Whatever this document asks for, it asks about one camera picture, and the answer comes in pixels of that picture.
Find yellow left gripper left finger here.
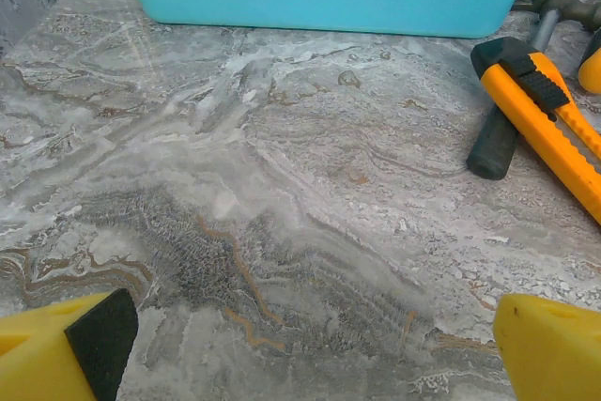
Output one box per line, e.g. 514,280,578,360
0,287,140,401

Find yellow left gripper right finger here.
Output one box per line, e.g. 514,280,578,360
491,292,601,401

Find orange utility knife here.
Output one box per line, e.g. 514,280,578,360
470,36,601,226

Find yellow object at edge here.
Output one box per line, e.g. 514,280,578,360
577,29,601,95

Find small black-handled hammer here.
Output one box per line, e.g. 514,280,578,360
465,0,601,181

